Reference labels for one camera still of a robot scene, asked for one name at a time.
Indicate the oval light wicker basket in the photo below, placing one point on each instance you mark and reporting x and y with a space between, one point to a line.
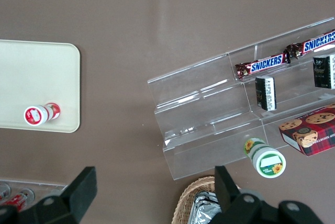
183 203

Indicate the beige plastic tray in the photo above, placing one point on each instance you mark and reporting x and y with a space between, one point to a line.
39 77

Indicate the aluminium foil container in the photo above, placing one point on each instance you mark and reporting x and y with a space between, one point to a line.
204 212
206 195

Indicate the red cola bottle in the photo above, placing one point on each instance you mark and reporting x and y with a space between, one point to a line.
22 198

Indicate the Snickers chocolate bar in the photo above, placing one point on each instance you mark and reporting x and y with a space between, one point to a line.
316 43
264 65

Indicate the green sunflower yogurt cup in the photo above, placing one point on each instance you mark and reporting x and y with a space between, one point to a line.
267 162

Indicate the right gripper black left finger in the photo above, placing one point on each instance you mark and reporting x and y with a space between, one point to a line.
78 190

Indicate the clear acrylic stepped shelf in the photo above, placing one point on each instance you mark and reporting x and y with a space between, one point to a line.
204 109

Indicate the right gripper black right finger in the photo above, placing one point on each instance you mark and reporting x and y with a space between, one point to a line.
227 195

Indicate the small black carton box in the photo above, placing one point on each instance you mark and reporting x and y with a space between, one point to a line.
266 93
324 72

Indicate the red yogurt cup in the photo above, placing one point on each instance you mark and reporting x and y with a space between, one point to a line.
35 115

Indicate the clear acrylic bottle rack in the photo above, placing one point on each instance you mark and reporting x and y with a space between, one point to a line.
39 185

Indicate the red tartan cookie box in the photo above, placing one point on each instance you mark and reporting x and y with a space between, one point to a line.
311 132

